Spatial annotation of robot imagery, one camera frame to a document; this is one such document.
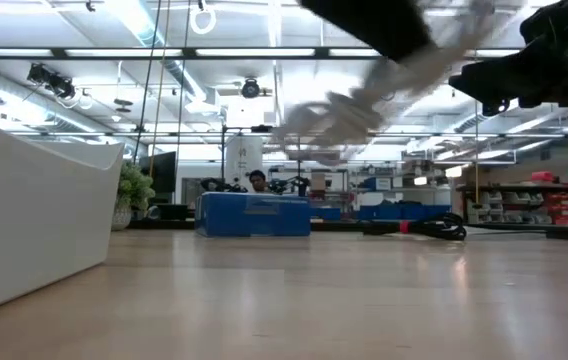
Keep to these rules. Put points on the white plastic bin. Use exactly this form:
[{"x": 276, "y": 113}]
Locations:
[{"x": 29, "y": 225}]

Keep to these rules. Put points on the storage shelf with red bins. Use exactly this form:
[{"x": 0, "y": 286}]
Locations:
[{"x": 564, "y": 205}]

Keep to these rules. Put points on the blue storage bin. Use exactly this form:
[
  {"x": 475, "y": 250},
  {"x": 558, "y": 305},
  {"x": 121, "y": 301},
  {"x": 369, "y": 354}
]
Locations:
[
  {"x": 328, "y": 214},
  {"x": 404, "y": 212}
]

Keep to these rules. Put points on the round black ceiling camera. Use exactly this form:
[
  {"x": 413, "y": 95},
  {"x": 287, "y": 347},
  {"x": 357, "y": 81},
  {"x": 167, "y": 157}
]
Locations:
[{"x": 250, "y": 88}]

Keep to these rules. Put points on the person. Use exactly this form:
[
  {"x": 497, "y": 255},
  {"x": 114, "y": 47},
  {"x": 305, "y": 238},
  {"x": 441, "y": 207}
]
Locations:
[{"x": 258, "y": 180}]

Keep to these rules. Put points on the black background robot arm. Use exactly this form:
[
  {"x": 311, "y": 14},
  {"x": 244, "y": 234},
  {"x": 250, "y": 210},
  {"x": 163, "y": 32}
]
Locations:
[
  {"x": 289, "y": 186},
  {"x": 224, "y": 186}
]

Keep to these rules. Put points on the black monitor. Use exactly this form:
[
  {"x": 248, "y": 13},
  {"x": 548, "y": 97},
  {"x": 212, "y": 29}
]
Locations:
[{"x": 164, "y": 172}]

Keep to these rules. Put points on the black ceiling spotlight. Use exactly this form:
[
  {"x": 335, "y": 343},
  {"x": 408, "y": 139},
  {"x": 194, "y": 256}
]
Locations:
[{"x": 54, "y": 82}]

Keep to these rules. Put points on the blue game controller box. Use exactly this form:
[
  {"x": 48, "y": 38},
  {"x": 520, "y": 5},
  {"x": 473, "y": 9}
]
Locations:
[{"x": 249, "y": 215}]

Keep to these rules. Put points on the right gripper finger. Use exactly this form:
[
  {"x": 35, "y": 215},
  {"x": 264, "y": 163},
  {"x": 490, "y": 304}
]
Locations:
[{"x": 374, "y": 25}]

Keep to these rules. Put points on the white cylindrical tank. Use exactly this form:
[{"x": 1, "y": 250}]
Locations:
[{"x": 244, "y": 155}]

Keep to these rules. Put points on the green potted plant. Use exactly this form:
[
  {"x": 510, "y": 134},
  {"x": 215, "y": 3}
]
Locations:
[{"x": 134, "y": 190}]

